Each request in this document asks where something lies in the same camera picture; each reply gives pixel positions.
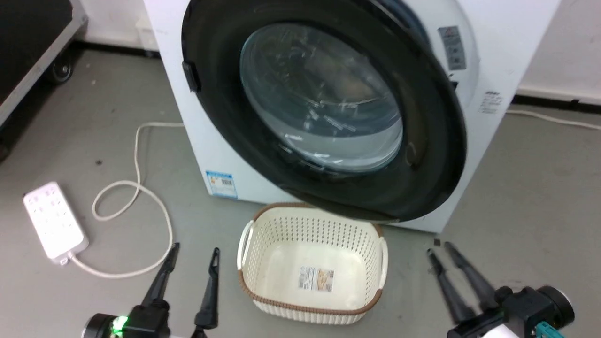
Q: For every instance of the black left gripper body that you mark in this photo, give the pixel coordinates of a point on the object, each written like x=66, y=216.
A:
x=136, y=321

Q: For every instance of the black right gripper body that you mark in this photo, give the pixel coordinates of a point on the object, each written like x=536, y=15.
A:
x=516, y=310

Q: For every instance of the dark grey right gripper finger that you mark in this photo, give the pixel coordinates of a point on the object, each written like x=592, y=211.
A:
x=472, y=277
x=448, y=291

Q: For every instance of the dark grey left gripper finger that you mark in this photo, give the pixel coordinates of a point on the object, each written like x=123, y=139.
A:
x=210, y=291
x=162, y=277

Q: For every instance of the white front-load washing machine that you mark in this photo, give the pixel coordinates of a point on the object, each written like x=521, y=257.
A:
x=493, y=70

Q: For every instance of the black round washing machine door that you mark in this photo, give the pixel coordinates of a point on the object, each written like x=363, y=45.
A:
x=328, y=108

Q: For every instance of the cream perforated laundry basket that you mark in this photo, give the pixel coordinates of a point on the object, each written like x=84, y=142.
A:
x=312, y=277

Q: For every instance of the white power strip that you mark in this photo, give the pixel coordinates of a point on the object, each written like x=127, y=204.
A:
x=54, y=220

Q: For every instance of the black flight case on wheels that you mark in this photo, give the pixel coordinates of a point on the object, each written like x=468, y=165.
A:
x=33, y=47

